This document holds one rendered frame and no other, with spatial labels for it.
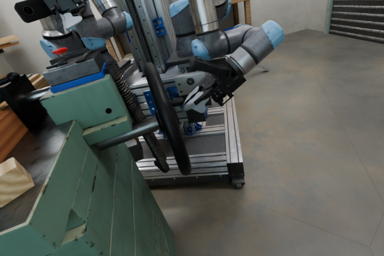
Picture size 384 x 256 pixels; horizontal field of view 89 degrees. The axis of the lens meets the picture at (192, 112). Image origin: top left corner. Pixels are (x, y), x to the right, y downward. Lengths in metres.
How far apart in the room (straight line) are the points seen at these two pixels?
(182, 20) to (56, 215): 0.80
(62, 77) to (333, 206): 1.27
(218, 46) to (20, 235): 0.59
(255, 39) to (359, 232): 1.00
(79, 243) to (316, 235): 1.04
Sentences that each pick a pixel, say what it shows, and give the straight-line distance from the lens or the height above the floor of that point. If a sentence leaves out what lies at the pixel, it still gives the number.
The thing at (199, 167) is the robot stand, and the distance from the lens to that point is 1.17.
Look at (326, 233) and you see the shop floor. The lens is 1.23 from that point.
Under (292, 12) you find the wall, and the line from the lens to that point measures 4.38.
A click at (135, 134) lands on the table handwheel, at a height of 0.81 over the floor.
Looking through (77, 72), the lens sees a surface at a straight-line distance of 0.44.
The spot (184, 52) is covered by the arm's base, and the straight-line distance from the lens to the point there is 0.94.
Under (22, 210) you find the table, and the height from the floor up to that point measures 0.90.
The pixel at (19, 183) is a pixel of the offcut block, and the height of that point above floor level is 0.91.
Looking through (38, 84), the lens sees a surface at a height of 0.93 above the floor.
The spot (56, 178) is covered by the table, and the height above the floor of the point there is 0.89.
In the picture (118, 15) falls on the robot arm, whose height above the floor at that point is 1.05.
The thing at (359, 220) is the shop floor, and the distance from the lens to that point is 1.31.
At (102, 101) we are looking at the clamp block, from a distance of 0.44.
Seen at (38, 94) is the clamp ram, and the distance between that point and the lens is 0.52.
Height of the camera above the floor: 1.06
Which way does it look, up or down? 31 degrees down
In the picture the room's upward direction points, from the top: 15 degrees counter-clockwise
